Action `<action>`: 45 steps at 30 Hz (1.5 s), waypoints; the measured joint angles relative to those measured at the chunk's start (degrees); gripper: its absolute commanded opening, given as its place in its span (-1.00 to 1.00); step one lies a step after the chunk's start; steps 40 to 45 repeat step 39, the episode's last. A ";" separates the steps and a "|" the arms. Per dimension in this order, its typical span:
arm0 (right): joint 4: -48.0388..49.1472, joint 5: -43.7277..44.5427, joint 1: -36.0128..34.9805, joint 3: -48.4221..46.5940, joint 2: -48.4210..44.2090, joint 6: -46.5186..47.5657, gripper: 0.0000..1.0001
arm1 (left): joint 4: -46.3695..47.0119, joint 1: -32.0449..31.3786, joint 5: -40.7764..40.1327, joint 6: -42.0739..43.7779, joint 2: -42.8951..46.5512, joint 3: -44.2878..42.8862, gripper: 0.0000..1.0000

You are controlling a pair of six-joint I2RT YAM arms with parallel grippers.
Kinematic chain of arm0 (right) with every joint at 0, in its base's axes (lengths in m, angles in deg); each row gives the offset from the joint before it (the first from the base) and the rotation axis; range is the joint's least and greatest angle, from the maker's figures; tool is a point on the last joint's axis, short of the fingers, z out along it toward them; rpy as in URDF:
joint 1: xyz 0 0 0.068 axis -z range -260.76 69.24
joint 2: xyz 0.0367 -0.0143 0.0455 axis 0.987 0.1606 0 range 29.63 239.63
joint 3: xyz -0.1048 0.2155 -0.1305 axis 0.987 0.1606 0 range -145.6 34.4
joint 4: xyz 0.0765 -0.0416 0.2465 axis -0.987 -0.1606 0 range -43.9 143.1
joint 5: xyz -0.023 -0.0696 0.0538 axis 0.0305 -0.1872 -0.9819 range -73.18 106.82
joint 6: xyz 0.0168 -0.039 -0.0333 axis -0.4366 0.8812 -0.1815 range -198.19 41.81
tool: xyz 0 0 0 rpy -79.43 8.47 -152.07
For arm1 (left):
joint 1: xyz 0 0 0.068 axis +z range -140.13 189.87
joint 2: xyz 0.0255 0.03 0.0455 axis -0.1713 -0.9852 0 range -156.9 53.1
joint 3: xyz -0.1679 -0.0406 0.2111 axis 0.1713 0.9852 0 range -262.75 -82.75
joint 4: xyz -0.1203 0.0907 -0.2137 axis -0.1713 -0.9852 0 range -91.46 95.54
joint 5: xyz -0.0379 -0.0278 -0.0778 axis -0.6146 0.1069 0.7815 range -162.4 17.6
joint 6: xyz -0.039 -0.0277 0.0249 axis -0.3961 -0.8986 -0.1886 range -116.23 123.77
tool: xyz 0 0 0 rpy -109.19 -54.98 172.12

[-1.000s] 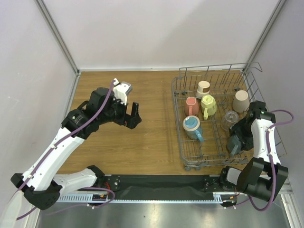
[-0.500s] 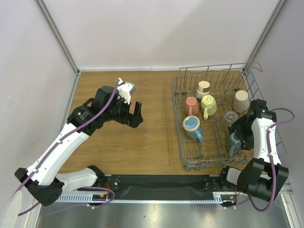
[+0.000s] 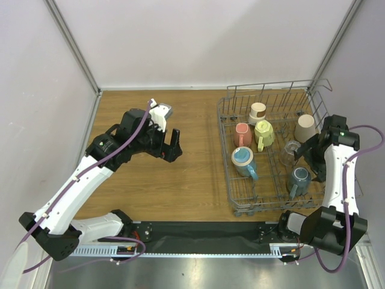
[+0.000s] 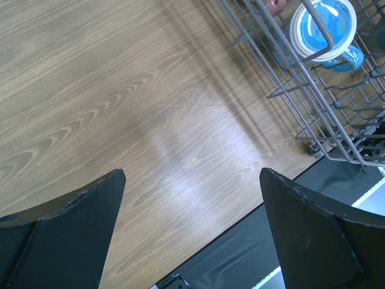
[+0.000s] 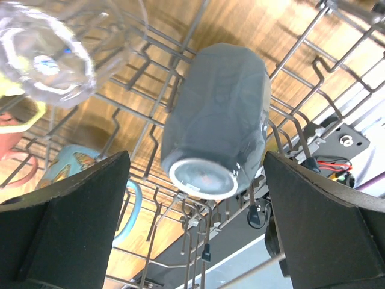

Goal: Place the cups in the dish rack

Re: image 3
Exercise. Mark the steel tumbler brown band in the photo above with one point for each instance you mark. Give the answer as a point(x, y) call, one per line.
point(257, 113)

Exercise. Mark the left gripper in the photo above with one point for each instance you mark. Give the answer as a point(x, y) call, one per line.
point(163, 151)

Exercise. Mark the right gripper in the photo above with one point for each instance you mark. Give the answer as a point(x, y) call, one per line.
point(314, 152)

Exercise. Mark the white cable duct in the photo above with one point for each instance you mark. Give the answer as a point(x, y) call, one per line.
point(96, 250)

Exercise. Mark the grey mug white inside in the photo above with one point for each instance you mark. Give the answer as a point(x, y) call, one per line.
point(298, 182)

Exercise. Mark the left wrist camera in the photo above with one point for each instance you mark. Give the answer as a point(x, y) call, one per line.
point(160, 112)

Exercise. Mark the grey wire dish rack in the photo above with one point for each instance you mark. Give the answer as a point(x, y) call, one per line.
point(285, 103)

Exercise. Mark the pink floral mug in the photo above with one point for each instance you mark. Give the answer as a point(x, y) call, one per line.
point(242, 135)

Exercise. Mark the beige paper cup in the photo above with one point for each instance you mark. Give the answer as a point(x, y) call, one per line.
point(305, 128)

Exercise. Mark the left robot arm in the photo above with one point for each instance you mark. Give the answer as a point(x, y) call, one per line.
point(53, 226)

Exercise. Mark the clear plastic cup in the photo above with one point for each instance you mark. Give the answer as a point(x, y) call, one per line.
point(287, 157)

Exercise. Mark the blue mug orange inside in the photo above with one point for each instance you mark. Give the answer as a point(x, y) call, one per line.
point(243, 160)

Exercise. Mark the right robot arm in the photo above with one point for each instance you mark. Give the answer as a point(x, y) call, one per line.
point(335, 226)

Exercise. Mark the black base mat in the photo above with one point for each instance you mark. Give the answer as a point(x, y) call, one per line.
point(233, 238)

